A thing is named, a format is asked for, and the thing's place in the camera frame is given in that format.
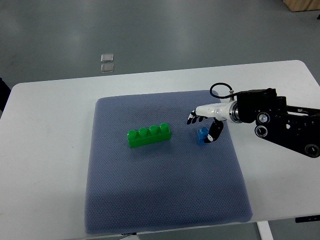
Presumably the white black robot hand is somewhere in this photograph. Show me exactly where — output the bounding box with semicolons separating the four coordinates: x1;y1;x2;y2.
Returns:
186;100;241;144

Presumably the blue toy block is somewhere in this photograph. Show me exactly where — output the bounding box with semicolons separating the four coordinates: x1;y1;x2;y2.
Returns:
196;127;209;146

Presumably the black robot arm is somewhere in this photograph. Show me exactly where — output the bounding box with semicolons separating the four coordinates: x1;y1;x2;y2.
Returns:
236;88;320;158

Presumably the green toy block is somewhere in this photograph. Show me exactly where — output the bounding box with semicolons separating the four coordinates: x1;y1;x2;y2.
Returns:
127;122;171;148

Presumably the blue-grey mesh mat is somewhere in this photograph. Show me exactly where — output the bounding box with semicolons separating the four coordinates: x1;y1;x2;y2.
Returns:
85;90;253;235

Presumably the wooden furniture corner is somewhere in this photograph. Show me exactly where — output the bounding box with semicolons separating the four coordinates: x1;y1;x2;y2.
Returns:
283;0;320;12

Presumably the white table leg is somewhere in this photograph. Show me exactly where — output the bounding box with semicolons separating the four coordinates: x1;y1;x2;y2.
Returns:
256;221;274;240

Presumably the lower metal floor plate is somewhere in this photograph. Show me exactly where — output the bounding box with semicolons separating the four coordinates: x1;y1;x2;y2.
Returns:
100;62;114;73

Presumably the metal floor plate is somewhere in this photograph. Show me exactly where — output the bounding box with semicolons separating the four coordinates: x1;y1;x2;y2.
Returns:
100;53;114;63
100;62;114;73

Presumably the upper metal floor plate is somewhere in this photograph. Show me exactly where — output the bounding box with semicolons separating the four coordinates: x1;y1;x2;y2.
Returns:
100;53;114;63

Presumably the dark object at left edge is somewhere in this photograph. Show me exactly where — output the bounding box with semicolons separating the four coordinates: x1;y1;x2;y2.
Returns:
0;78;11;112

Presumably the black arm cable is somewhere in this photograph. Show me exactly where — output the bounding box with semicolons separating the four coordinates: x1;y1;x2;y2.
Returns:
209;82;238;103

